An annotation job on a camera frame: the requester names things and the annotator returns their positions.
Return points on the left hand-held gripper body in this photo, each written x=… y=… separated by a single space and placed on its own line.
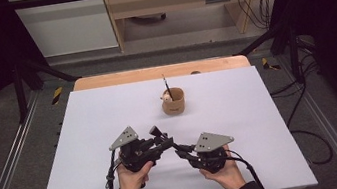
x=135 y=155

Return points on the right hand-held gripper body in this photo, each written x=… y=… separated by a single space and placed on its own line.
x=211 y=160

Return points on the thin black pencil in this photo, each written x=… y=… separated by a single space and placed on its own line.
x=168 y=89

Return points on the person's right hand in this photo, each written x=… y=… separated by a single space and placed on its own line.
x=229 y=178

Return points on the person's left hand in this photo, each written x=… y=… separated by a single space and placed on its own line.
x=132 y=184

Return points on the white table sheet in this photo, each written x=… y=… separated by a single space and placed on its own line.
x=92 y=119

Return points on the light wooden table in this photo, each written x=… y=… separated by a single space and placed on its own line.
x=127 y=77

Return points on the yellow black tape strip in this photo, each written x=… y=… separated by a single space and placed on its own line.
x=57 y=95
x=266 y=63

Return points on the black metal stand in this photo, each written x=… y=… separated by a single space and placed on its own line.
x=20 y=96
x=294 y=55

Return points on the white cabinet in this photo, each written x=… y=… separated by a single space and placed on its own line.
x=69 y=28

